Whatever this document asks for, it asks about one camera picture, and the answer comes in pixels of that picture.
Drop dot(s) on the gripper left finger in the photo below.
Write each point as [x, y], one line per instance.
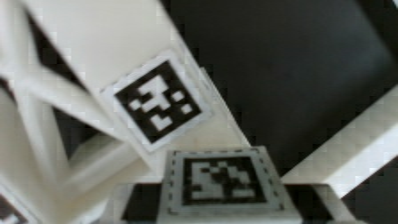
[132, 205]

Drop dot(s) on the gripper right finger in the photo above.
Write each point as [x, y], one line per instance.
[320, 206]

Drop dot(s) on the white chair leg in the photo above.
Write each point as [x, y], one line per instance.
[222, 189]

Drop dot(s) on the white chair back frame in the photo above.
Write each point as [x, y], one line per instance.
[77, 44]

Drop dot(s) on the white U-shaped obstacle fence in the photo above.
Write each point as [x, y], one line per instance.
[357, 151]

